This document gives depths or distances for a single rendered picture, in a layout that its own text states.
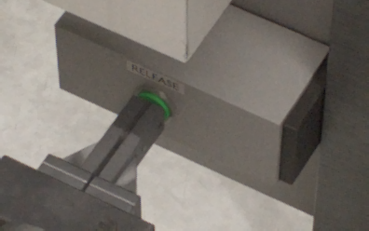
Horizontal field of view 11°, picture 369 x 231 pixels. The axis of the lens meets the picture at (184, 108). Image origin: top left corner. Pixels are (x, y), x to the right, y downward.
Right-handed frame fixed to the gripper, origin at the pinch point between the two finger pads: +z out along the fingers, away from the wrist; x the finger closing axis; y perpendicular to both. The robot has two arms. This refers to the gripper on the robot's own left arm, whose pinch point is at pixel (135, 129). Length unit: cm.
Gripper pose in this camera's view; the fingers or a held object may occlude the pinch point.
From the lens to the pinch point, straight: 149.9
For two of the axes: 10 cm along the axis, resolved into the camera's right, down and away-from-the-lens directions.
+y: 0.0, -6.1, -8.0
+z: 4.9, -6.9, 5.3
